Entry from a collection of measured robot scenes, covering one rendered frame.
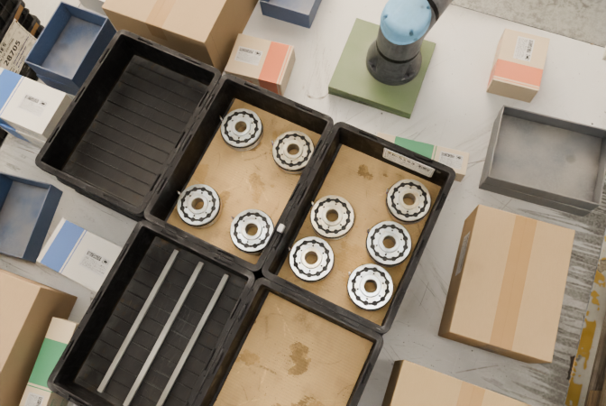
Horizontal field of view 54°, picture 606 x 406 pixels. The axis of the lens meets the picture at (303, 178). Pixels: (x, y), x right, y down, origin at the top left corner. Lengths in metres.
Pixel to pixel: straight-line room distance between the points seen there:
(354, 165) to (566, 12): 1.56
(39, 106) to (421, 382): 1.12
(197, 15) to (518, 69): 0.85
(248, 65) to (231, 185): 0.36
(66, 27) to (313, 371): 1.16
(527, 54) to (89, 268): 1.25
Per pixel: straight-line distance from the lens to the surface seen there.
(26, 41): 2.42
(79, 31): 1.83
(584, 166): 1.65
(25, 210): 1.76
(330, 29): 1.77
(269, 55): 1.65
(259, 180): 1.45
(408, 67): 1.62
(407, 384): 1.31
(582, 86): 1.80
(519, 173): 1.59
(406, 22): 1.49
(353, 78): 1.65
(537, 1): 2.79
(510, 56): 1.70
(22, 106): 1.66
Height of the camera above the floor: 2.20
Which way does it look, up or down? 72 degrees down
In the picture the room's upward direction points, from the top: 10 degrees counter-clockwise
